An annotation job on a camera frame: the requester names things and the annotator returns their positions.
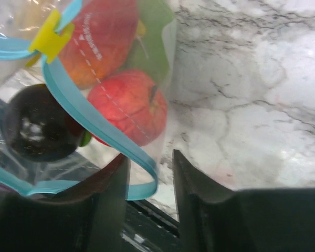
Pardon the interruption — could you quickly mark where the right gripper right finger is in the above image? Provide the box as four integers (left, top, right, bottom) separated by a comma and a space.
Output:
173, 150, 315, 251

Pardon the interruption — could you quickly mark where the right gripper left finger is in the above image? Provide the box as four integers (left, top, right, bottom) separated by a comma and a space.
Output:
0, 154, 130, 251

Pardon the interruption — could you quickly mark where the dark avocado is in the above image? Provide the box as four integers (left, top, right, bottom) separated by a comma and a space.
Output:
3, 84, 85, 162

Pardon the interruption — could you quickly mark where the red strawberry toy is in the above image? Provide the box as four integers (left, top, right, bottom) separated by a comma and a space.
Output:
87, 70, 167, 146

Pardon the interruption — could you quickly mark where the clear zip top bag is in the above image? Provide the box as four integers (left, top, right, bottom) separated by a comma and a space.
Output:
0, 1, 172, 201

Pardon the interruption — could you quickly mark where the green lime fruit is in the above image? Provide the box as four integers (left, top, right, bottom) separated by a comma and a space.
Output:
124, 1, 177, 90

